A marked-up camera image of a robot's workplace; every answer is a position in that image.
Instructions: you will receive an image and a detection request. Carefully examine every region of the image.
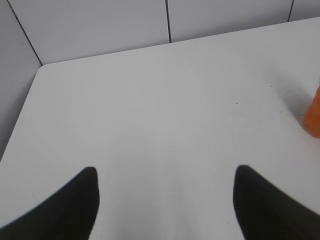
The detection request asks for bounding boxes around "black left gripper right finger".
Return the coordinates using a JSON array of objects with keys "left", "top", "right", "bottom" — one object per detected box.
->
[{"left": 233, "top": 165, "right": 320, "bottom": 240}]

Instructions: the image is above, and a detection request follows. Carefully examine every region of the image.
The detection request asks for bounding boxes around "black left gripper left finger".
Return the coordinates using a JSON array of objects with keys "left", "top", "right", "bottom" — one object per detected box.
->
[{"left": 0, "top": 166, "right": 100, "bottom": 240}]

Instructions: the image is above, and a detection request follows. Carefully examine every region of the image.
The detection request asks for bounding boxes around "orange soda plastic bottle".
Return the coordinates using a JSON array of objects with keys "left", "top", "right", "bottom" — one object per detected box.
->
[{"left": 303, "top": 87, "right": 320, "bottom": 139}]

